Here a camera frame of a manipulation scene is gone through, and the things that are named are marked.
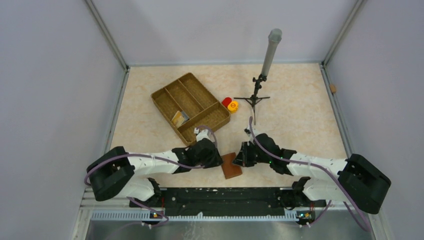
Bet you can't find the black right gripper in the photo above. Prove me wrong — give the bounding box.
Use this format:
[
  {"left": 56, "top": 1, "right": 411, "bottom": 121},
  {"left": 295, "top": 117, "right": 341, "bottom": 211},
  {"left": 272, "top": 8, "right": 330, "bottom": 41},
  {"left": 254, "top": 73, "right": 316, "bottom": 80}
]
[{"left": 232, "top": 141, "right": 272, "bottom": 167}]

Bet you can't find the brown leather card holder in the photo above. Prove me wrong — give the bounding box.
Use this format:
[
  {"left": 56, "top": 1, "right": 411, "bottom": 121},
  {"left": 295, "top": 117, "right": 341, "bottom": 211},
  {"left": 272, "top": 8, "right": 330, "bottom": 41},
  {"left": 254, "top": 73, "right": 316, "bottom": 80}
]
[{"left": 221, "top": 152, "right": 243, "bottom": 180}]

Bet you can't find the gold card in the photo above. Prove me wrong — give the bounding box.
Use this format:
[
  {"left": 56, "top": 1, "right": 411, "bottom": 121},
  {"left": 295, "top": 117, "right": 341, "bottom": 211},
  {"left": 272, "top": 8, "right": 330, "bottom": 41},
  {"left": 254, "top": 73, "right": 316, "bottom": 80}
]
[{"left": 171, "top": 110, "right": 190, "bottom": 128}]

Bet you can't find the woven brown divided tray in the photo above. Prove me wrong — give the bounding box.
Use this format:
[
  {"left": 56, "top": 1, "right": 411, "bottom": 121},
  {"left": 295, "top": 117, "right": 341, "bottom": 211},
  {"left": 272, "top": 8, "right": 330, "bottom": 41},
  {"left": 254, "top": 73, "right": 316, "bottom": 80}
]
[{"left": 151, "top": 72, "right": 231, "bottom": 146}]

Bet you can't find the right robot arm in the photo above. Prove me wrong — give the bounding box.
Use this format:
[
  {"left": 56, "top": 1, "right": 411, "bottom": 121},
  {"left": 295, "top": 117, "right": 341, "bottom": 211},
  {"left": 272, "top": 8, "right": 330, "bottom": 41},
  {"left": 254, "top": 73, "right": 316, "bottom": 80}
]
[{"left": 233, "top": 128, "right": 392, "bottom": 215}]

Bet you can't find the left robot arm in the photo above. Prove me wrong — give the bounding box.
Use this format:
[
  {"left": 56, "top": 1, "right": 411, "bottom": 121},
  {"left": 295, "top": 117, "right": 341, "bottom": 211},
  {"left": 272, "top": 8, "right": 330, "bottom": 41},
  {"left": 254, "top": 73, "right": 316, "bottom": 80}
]
[{"left": 84, "top": 127, "right": 223, "bottom": 207}]

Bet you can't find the orange cylinder button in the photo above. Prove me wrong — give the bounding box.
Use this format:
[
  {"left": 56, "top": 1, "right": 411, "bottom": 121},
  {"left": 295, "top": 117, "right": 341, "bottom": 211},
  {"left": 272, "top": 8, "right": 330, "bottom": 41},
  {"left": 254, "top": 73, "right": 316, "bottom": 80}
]
[{"left": 227, "top": 100, "right": 239, "bottom": 114}]

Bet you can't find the black tripod stand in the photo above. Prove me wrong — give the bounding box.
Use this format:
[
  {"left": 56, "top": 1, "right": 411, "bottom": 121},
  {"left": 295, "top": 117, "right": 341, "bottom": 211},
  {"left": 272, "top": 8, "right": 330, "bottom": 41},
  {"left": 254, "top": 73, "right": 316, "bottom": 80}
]
[{"left": 234, "top": 74, "right": 271, "bottom": 124}]

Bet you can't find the red cylinder button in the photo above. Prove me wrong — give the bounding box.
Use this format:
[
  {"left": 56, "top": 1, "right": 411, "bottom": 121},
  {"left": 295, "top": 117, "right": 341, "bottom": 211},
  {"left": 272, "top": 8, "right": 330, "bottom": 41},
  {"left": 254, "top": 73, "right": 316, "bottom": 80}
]
[{"left": 221, "top": 97, "right": 233, "bottom": 108}]

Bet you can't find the grey tube on stand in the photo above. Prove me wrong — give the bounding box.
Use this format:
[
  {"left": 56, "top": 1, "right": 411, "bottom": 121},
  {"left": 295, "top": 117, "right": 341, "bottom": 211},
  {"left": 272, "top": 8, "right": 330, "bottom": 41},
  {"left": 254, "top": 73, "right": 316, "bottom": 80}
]
[{"left": 260, "top": 28, "right": 282, "bottom": 77}]

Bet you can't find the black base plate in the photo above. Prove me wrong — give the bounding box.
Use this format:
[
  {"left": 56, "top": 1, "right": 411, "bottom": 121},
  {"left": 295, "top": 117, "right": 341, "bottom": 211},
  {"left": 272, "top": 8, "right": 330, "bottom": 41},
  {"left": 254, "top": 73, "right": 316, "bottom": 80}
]
[{"left": 142, "top": 187, "right": 327, "bottom": 217}]

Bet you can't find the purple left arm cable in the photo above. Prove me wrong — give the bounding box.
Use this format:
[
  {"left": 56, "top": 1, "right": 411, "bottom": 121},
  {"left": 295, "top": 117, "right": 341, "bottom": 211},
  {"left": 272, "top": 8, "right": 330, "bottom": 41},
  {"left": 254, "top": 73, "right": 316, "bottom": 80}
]
[{"left": 83, "top": 125, "right": 219, "bottom": 228}]

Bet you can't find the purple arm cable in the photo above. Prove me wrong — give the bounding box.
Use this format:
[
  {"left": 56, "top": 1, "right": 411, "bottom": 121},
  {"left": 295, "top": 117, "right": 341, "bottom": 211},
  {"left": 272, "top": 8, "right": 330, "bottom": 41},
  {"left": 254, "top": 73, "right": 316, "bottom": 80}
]
[
  {"left": 83, "top": 125, "right": 219, "bottom": 228},
  {"left": 248, "top": 115, "right": 373, "bottom": 233}
]

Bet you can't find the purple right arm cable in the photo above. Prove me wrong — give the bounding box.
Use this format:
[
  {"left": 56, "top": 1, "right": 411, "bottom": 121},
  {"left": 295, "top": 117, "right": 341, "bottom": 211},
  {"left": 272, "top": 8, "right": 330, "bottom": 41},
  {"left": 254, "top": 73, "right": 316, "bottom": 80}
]
[{"left": 248, "top": 115, "right": 373, "bottom": 233}]

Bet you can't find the small wooden wall block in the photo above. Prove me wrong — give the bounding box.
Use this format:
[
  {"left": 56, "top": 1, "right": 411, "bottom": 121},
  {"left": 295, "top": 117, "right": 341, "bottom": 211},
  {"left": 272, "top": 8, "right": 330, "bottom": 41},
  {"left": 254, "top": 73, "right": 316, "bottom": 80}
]
[{"left": 328, "top": 84, "right": 337, "bottom": 94}]

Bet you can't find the aluminium frame rail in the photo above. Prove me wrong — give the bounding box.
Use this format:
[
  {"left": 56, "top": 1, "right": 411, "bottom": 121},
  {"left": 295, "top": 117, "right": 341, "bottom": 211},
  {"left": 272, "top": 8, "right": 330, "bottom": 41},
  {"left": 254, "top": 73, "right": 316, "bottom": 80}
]
[{"left": 72, "top": 187, "right": 393, "bottom": 240}]

